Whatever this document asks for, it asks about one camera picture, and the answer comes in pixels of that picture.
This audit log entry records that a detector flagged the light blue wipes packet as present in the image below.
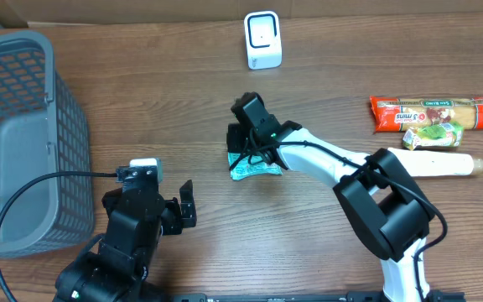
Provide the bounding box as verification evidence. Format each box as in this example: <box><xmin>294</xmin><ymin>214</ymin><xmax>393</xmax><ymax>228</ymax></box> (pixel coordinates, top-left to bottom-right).
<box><xmin>230</xmin><ymin>156</ymin><xmax>283</xmax><ymax>180</ymax></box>

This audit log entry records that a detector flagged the orange spaghetti packet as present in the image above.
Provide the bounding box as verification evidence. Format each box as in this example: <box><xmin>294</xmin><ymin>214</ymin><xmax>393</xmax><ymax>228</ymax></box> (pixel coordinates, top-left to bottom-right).
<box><xmin>370</xmin><ymin>96</ymin><xmax>483</xmax><ymax>132</ymax></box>

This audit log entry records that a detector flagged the white cream tube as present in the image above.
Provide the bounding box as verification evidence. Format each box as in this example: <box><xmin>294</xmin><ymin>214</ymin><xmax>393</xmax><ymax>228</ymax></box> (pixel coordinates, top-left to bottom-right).
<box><xmin>388</xmin><ymin>148</ymin><xmax>483</xmax><ymax>177</ymax></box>

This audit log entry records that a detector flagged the green snack packet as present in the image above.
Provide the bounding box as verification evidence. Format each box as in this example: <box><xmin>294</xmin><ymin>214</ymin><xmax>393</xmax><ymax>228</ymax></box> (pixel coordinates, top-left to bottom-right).
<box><xmin>402</xmin><ymin>122</ymin><xmax>464</xmax><ymax>150</ymax></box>

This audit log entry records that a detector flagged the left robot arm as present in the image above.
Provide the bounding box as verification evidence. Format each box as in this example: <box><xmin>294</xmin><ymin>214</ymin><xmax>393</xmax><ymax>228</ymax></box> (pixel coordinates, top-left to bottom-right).
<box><xmin>54</xmin><ymin>180</ymin><xmax>197</xmax><ymax>302</ymax></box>

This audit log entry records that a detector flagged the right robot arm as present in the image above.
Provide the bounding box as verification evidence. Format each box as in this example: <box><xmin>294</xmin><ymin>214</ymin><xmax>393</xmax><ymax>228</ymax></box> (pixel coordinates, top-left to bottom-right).
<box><xmin>226</xmin><ymin>123</ymin><xmax>440</xmax><ymax>301</ymax></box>

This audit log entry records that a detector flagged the white barcode scanner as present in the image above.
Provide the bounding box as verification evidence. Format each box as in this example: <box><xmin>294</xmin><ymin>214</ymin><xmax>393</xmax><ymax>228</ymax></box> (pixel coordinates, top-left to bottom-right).
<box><xmin>244</xmin><ymin>11</ymin><xmax>283</xmax><ymax>70</ymax></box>

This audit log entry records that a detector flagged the grey plastic mesh basket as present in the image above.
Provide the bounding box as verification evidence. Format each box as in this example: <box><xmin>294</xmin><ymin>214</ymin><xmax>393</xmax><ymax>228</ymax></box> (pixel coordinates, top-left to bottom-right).
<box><xmin>0</xmin><ymin>31</ymin><xmax>95</xmax><ymax>258</ymax></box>

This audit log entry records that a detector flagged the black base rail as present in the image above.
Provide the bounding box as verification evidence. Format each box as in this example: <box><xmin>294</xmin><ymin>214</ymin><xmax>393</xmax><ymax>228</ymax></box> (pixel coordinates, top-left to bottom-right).
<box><xmin>169</xmin><ymin>289</ymin><xmax>467</xmax><ymax>302</ymax></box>

